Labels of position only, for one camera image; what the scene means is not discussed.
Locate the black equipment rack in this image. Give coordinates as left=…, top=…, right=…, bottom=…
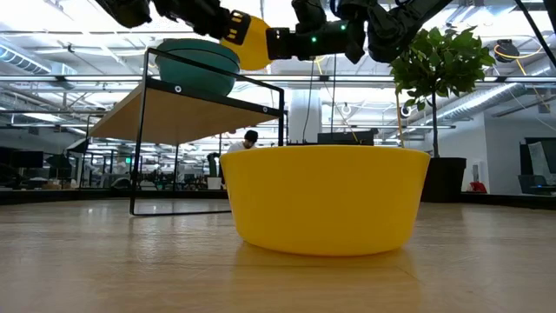
left=286, top=130, right=375, bottom=147

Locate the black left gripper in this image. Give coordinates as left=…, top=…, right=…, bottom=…
left=151, top=0, right=253, bottom=47

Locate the silver ventilation duct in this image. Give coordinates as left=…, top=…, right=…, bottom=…
left=427, top=81, right=556, bottom=125
left=0, top=43, right=56, bottom=76

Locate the thin black diagonal strut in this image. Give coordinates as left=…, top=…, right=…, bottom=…
left=513, top=0, right=556, bottom=58

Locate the black plant pot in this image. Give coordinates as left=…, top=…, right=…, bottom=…
left=420, top=156, right=468, bottom=203

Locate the teal floral patterned bowl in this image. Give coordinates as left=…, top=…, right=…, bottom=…
left=155, top=54, right=242, bottom=97
left=156, top=37, right=241, bottom=57
left=155, top=43, right=242, bottom=66

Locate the black display panel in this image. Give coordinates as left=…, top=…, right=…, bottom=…
left=519, top=137, right=556, bottom=196

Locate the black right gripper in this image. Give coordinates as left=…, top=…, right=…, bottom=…
left=265, top=19, right=349, bottom=61

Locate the black desk monitor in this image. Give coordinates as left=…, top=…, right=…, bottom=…
left=11, top=150, right=45, bottom=170

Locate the wooden shelf with black frame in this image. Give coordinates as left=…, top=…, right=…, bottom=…
left=89, top=46, right=288, bottom=217

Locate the black reel with yellow cable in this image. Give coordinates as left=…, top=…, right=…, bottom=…
left=493, top=37, right=546, bottom=62

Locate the black aluminium table frame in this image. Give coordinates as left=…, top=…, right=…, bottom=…
left=0, top=189, right=556, bottom=210

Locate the green leafy potted plant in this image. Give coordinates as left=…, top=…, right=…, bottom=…
left=389, top=24, right=497, bottom=158

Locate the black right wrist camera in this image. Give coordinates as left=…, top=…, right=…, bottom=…
left=291, top=0, right=328, bottom=28

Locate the person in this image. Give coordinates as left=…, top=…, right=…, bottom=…
left=226, top=129, right=260, bottom=153

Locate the yellow plastic bowl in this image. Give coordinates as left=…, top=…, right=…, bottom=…
left=219, top=144, right=432, bottom=257
left=219, top=15, right=274, bottom=71

